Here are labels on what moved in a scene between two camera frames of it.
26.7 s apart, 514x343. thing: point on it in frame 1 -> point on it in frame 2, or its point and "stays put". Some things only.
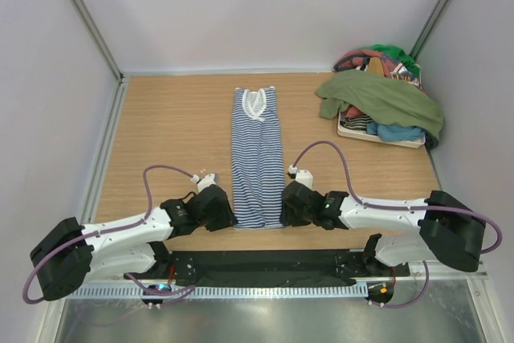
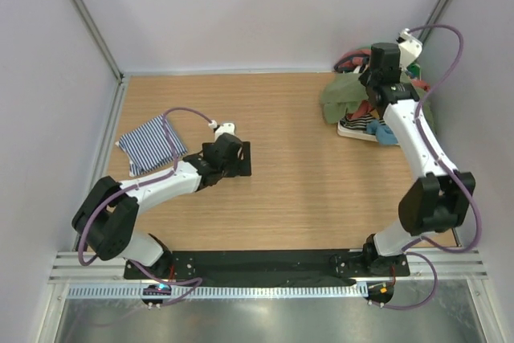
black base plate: x=274 y=267 stays put
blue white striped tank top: x=256 y=170 -> x=152 y=147
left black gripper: x=227 y=218 -> x=240 y=166
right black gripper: x=288 y=218 -> x=363 y=77
